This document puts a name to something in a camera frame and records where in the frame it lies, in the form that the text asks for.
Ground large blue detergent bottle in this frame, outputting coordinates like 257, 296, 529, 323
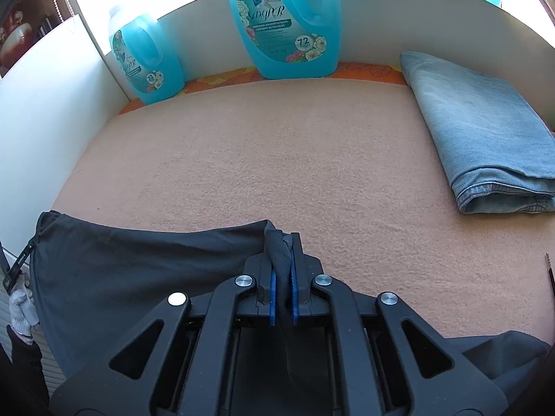
228, 0, 341, 80

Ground small blue detergent bottle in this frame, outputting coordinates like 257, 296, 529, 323
108, 4, 186, 105

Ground folded blue jeans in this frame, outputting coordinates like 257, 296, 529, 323
399, 51, 555, 216

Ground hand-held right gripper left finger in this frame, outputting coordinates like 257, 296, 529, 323
50, 251, 278, 416

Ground thin metal-tipped rod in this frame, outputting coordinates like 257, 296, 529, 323
544, 252, 555, 300

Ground person's left forearm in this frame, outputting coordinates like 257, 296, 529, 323
0, 325, 53, 416

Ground person's left hand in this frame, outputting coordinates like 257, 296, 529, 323
8, 277, 41, 336

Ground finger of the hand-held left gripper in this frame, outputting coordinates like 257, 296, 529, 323
0, 243, 35, 293

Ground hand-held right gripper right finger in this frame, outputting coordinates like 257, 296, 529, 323
288, 232, 509, 416

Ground black pants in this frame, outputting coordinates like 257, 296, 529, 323
28, 210, 551, 416

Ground wooden bookshelf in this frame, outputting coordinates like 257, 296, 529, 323
0, 0, 72, 76

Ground beige felt mat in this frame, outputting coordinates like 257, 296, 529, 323
50, 76, 555, 382

